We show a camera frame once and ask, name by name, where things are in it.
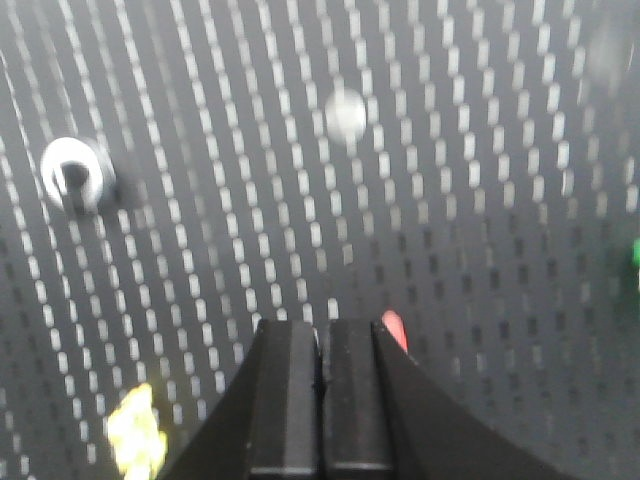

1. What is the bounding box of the green toggle switch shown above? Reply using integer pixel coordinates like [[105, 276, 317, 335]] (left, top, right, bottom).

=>
[[631, 237, 640, 289]]

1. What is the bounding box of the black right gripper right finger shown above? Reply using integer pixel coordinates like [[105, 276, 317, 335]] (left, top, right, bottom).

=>
[[323, 319, 566, 479]]

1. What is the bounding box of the black perforated pegboard panel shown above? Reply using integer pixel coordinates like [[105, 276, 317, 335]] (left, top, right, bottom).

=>
[[1, 1, 639, 479]]

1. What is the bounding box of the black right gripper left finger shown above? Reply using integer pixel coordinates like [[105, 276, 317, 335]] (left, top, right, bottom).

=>
[[164, 319, 320, 479]]

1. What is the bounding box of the silver round plug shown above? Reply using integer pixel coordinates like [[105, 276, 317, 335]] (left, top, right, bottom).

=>
[[324, 88, 367, 145]]

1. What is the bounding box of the yellow toggle switch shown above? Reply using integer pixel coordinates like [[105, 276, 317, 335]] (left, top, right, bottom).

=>
[[106, 383, 168, 480]]

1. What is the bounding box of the red toggle switch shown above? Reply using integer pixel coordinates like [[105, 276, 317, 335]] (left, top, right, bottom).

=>
[[382, 310, 408, 353]]

